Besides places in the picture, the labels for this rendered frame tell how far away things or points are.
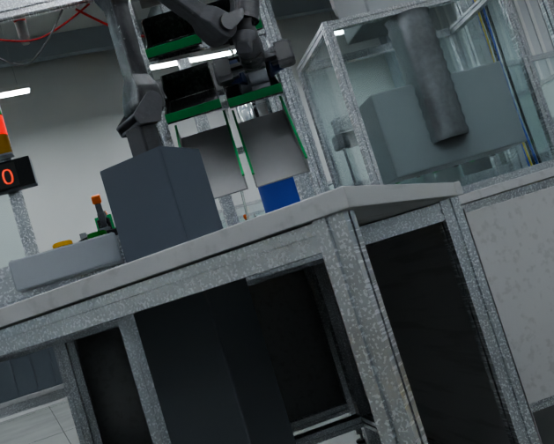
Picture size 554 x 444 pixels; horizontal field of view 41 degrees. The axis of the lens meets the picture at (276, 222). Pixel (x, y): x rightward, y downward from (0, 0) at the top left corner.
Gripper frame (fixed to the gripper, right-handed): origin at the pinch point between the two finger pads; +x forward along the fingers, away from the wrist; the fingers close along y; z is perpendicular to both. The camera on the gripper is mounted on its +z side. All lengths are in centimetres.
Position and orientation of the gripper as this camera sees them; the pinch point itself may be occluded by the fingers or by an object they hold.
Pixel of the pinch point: (256, 72)
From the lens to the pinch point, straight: 179.9
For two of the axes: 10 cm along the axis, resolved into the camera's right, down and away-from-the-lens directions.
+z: -2.4, -9.2, 3.2
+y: -9.6, 2.7, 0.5
